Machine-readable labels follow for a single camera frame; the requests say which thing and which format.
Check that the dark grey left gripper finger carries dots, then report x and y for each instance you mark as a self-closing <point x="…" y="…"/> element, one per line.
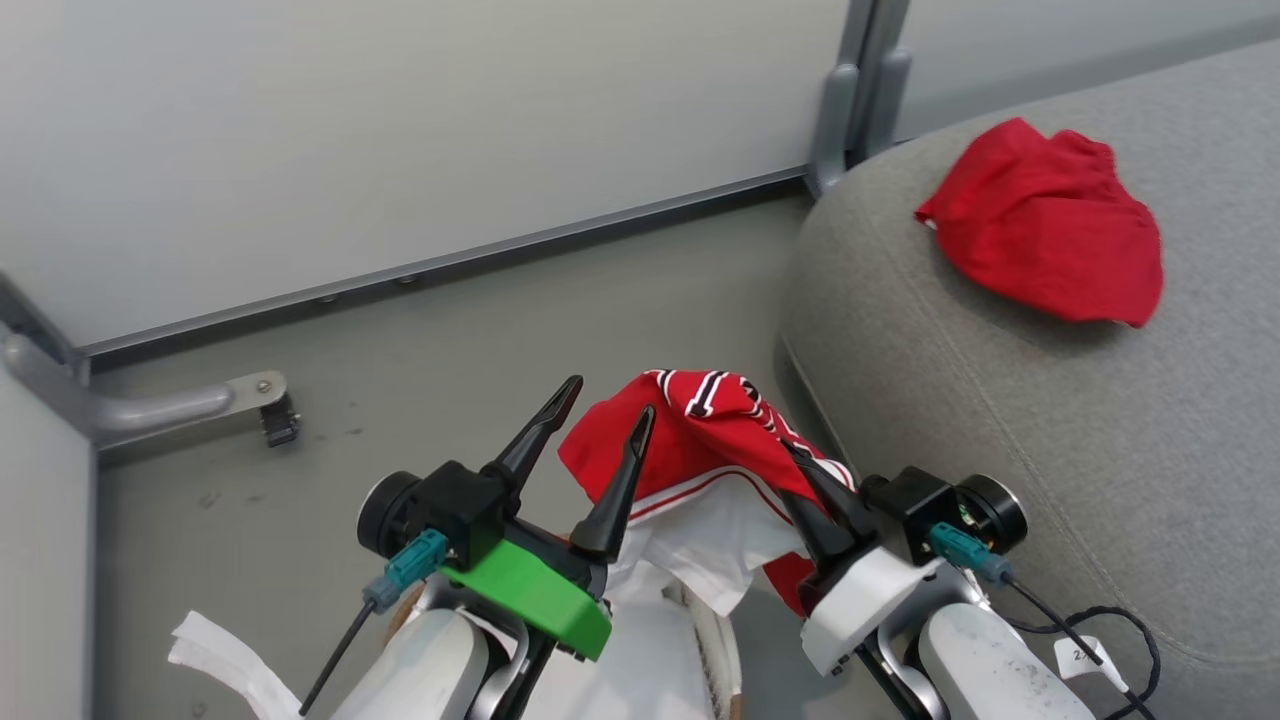
<point x="615" y="500"/>
<point x="530" y="445"/>

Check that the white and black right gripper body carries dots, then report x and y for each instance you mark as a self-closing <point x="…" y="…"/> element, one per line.
<point x="865" y="605"/>

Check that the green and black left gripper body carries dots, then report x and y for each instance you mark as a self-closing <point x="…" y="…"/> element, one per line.
<point x="540" y="600"/>

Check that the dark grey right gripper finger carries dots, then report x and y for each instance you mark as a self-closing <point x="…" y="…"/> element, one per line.
<point x="840" y="505"/>
<point x="820" y="545"/>

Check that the red and white sports jersey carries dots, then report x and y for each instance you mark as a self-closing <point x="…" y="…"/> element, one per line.
<point x="700" y="440"/>

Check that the plain red garment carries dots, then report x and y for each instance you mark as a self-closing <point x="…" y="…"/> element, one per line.
<point x="1050" y="230"/>

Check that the grey fabric sofa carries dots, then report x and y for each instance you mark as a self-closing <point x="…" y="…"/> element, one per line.
<point x="1000" y="450"/>

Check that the wicker laundry basket white liner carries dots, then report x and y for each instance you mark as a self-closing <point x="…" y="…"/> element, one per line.
<point x="650" y="680"/>

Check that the black caster wheel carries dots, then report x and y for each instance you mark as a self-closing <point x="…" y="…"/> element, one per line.
<point x="280" y="422"/>

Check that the white cloth strip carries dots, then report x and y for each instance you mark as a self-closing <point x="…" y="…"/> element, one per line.
<point x="230" y="660"/>

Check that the grey metal partition foot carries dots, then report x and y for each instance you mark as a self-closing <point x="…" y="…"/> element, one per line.
<point x="160" y="408"/>

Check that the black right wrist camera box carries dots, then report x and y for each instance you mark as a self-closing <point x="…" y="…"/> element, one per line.
<point x="920" y="505"/>

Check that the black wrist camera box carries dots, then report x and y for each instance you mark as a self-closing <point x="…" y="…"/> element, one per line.
<point x="455" y="505"/>
<point x="920" y="505"/>

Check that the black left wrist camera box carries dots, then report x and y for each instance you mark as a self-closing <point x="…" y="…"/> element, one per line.
<point x="455" y="505"/>

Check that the grey partition bottom rail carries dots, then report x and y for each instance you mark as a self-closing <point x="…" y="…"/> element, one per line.
<point x="450" y="262"/>

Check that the grey rounded foot bracket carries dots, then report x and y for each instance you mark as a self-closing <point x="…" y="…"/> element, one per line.
<point x="885" y="105"/>
<point x="832" y="130"/>

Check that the grey double partition post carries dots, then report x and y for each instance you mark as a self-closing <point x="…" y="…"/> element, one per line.
<point x="875" y="60"/>

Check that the grey partition corner post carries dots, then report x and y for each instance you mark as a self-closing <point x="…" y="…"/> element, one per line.
<point x="40" y="330"/>

